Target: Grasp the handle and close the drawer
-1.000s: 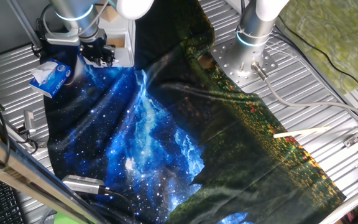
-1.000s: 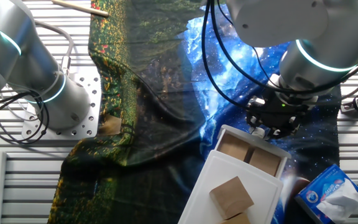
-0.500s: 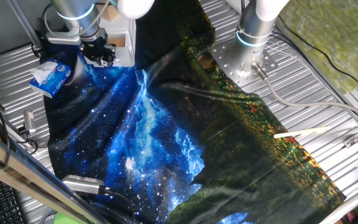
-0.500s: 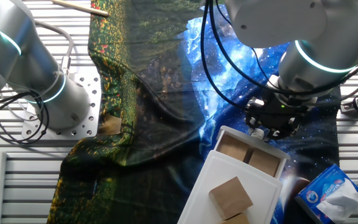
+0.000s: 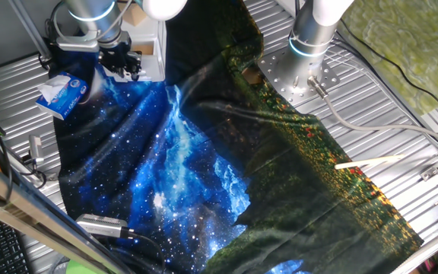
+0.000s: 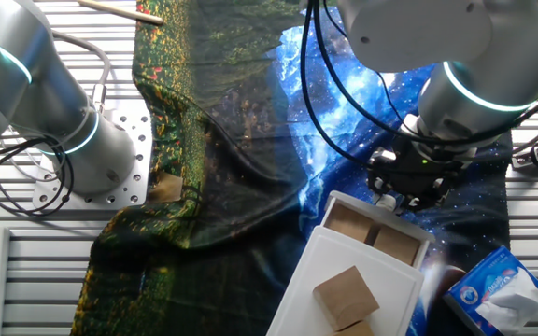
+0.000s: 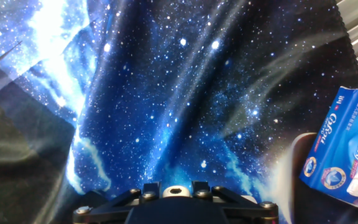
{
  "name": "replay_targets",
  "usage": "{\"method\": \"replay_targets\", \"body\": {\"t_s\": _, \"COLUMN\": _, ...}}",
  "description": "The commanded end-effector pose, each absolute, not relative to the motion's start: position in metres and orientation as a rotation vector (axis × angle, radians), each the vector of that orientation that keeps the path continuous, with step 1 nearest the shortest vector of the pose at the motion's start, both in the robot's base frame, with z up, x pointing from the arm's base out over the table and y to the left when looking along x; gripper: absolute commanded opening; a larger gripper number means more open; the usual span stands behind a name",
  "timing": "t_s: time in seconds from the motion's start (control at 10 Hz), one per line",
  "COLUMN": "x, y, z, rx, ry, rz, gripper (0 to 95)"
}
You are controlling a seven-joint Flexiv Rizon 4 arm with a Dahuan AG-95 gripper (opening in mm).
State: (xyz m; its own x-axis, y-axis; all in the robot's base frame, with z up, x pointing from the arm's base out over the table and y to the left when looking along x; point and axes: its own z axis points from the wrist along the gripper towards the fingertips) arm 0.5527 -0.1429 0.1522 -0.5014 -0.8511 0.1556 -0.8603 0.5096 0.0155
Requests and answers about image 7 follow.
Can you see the blue tissue pack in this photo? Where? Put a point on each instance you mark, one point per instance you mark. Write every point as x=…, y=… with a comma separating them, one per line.
x=331, y=140

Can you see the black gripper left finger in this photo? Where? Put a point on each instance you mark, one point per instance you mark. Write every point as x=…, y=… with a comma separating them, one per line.
x=117, y=203

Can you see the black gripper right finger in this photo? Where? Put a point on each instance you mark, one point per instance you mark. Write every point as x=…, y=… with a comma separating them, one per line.
x=244, y=205

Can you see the galaxy and meadow print cloth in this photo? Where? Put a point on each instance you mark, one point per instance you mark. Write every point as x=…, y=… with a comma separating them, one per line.
x=166, y=93

